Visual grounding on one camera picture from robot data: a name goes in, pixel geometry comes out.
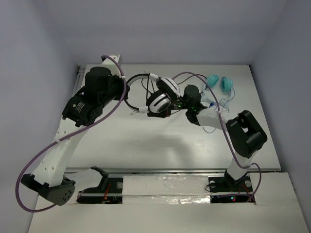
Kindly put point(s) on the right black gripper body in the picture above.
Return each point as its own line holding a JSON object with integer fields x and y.
{"x": 178, "y": 103}

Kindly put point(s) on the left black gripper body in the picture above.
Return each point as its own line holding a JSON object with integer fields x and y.
{"x": 122, "y": 88}

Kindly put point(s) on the white black over-ear headphones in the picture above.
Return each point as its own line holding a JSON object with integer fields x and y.
{"x": 168, "y": 92}

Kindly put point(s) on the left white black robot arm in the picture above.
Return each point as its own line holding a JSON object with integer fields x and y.
{"x": 102, "y": 94}

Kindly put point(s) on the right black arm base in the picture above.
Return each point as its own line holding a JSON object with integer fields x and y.
{"x": 224, "y": 189}

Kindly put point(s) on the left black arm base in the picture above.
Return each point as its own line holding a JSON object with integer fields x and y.
{"x": 107, "y": 191}

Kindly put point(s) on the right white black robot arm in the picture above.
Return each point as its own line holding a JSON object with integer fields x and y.
{"x": 243, "y": 133}

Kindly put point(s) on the teal white cat-ear headphones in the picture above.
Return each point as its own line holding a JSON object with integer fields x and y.
{"x": 222, "y": 88}

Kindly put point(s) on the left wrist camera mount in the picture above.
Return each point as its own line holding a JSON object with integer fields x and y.
{"x": 112, "y": 60}

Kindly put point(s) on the silver foil covered rail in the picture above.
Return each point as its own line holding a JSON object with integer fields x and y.
{"x": 272, "y": 188}

